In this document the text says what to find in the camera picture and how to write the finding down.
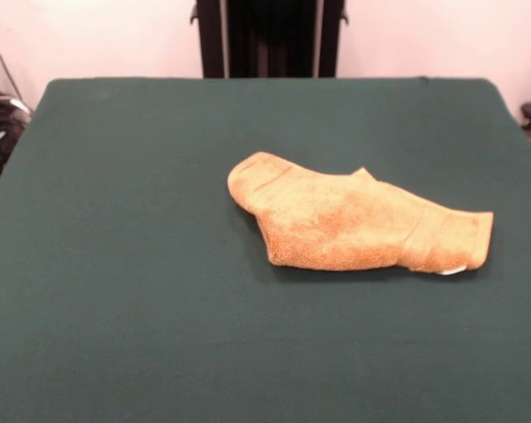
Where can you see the tan terry towel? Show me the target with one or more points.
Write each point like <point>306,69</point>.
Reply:
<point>336,220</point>

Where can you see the dark green table cloth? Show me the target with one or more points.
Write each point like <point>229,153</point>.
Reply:
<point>115,286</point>

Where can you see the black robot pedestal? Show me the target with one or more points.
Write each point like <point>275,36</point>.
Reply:
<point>212,44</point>

